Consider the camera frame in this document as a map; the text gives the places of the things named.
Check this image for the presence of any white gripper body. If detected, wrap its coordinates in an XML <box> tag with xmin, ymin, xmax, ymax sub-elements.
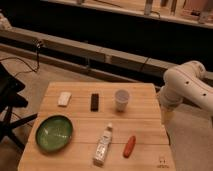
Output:
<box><xmin>158</xmin><ymin>86</ymin><xmax>182</xmax><ymax>109</ymax></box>

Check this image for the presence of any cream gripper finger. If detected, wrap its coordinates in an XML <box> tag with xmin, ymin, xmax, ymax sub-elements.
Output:
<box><xmin>162</xmin><ymin>108</ymin><xmax>174</xmax><ymax>125</ymax></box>

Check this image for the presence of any white plastic bottle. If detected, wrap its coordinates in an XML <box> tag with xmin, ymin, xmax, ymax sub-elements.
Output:
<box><xmin>93</xmin><ymin>123</ymin><xmax>113</xmax><ymax>166</ymax></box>

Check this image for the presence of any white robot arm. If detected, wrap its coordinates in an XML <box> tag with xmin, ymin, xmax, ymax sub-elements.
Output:
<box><xmin>157</xmin><ymin>61</ymin><xmax>213</xmax><ymax>124</ymax></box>

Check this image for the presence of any red sausage toy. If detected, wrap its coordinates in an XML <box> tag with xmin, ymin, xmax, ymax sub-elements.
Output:
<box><xmin>123</xmin><ymin>136</ymin><xmax>136</xmax><ymax>158</ymax></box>

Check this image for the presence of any black rectangular block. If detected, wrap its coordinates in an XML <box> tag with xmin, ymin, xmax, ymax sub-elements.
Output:
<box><xmin>90</xmin><ymin>94</ymin><xmax>99</xmax><ymax>112</ymax></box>

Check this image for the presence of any green bowl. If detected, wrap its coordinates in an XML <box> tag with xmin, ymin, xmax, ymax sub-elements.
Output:
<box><xmin>35</xmin><ymin>115</ymin><xmax>73</xmax><ymax>153</ymax></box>

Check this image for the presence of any black office chair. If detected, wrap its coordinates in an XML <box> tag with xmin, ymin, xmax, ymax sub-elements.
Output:
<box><xmin>0</xmin><ymin>62</ymin><xmax>37</xmax><ymax>150</ymax></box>

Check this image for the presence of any black cable on floor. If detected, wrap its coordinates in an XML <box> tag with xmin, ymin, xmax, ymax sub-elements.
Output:
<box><xmin>0</xmin><ymin>39</ymin><xmax>44</xmax><ymax>78</ymax></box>

